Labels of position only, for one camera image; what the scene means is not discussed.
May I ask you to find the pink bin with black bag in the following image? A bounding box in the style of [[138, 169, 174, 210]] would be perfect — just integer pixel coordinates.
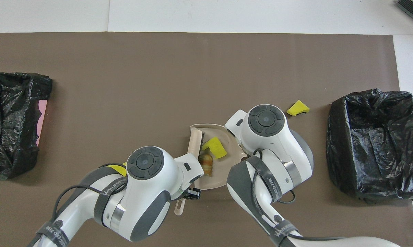
[[0, 72, 53, 180]]

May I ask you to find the beige plastic dustpan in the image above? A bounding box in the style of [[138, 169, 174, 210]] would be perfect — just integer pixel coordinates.
[[187, 123, 248, 190]]

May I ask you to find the brown table mat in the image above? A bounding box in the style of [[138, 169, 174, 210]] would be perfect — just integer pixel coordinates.
[[0, 32, 413, 247]]

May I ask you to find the bin lined with black bag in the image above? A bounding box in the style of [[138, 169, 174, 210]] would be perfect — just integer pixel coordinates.
[[326, 88, 413, 204]]

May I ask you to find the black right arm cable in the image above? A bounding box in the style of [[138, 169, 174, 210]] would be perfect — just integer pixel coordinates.
[[251, 149, 351, 240]]

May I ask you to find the beige hand brush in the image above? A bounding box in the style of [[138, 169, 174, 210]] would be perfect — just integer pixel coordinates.
[[174, 129, 204, 216]]

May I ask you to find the yellow sponge wedge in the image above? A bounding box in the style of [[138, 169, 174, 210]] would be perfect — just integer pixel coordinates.
[[286, 100, 310, 116]]

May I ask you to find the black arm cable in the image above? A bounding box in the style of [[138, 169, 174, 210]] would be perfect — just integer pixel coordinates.
[[251, 149, 351, 240], [52, 163, 128, 223]]

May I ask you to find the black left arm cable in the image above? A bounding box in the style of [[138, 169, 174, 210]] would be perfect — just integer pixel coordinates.
[[52, 163, 128, 223]]

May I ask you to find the orange striped bread piece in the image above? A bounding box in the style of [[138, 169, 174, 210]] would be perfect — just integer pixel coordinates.
[[199, 153, 214, 177]]

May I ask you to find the yellow sponge piece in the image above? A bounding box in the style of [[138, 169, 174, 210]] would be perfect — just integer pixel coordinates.
[[202, 137, 227, 159], [109, 165, 127, 177]]

